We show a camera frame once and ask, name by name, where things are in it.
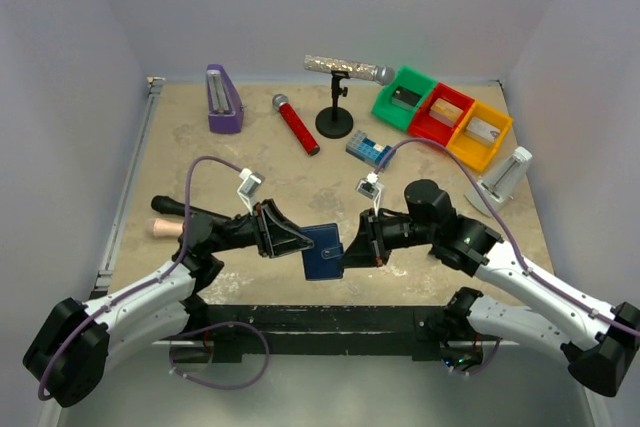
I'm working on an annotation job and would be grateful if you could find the white card in yellow bin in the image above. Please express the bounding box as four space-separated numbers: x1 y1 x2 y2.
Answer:
465 117 501 145

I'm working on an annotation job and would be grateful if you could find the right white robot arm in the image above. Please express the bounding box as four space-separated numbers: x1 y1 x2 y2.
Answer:
341 173 639 397

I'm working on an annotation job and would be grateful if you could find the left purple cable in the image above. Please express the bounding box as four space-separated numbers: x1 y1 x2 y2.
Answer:
37 155 271 402

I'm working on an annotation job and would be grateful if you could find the dark card in green bin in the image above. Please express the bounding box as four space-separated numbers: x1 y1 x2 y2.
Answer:
390 87 422 111

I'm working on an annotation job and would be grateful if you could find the navy blue card holder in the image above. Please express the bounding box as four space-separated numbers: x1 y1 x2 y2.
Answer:
301 223 344 281

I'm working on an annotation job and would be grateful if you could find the black microphone stand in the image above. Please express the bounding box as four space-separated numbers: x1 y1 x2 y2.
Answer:
315 70 353 139

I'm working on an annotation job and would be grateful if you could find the green plastic bin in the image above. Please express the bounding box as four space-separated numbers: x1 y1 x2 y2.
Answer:
372 66 438 131

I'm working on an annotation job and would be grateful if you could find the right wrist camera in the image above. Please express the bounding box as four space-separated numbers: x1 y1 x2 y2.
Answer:
356 172 385 216

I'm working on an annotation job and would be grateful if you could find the black microphone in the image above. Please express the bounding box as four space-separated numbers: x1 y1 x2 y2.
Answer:
151 195 228 221

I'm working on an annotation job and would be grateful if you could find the white metronome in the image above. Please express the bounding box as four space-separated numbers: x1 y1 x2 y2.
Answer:
465 146 532 217

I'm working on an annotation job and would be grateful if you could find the yellow plastic bin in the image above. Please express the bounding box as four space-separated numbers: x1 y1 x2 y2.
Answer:
445 100 513 172

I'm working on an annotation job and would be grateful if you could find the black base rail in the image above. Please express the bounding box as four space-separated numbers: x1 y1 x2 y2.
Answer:
148 304 484 364

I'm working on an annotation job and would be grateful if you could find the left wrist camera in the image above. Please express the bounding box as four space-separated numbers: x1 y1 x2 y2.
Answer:
237 168 265 213

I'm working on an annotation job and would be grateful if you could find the blue toy brick block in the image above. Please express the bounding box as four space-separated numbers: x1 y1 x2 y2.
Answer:
345 130 394 171

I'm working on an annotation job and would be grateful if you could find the pink microphone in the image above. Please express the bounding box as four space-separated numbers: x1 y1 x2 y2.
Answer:
145 218 183 239

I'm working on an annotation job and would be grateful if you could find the purple metronome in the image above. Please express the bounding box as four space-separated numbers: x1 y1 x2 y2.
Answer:
206 64 244 135

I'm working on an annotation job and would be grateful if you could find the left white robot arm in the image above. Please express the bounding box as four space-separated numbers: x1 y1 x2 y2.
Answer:
22 199 314 407

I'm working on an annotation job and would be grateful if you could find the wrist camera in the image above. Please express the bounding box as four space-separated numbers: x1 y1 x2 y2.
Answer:
237 168 265 213
356 172 385 216

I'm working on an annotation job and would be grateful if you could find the silver glitter microphone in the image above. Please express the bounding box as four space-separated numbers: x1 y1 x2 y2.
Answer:
303 55 396 86

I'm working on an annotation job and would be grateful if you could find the aluminium frame rail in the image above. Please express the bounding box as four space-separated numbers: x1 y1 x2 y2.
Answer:
37 76 165 427

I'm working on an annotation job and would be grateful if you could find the red glitter microphone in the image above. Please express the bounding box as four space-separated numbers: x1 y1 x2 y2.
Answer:
272 94 320 156

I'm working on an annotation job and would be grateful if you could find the gold card in red bin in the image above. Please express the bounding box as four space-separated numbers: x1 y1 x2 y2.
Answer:
429 99 463 127

